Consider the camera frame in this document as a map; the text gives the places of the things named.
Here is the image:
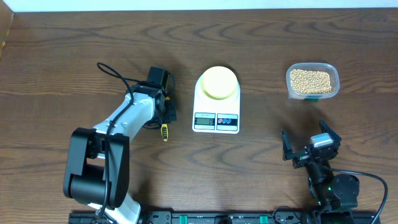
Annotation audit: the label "clear plastic container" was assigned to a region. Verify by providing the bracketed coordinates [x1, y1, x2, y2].
[286, 62, 340, 101]

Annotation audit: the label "white digital kitchen scale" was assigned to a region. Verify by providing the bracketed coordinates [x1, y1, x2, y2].
[192, 75, 241, 134]

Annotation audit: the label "yellow measuring cup scoop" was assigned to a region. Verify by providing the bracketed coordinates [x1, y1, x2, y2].
[161, 123, 169, 142]

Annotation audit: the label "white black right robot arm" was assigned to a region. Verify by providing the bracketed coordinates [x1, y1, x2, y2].
[281, 120, 359, 224]

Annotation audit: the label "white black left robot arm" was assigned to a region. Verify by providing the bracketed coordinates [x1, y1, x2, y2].
[63, 62, 176, 223]

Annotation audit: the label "yellow bowl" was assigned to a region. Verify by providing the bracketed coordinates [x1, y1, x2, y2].
[200, 66, 238, 100]

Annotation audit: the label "soybeans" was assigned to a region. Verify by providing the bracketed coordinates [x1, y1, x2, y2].
[290, 69, 332, 94]

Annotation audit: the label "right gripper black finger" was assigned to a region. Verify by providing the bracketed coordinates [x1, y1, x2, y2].
[281, 130, 293, 161]
[319, 119, 341, 142]

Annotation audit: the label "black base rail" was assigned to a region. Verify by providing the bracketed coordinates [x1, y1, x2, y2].
[67, 210, 374, 224]

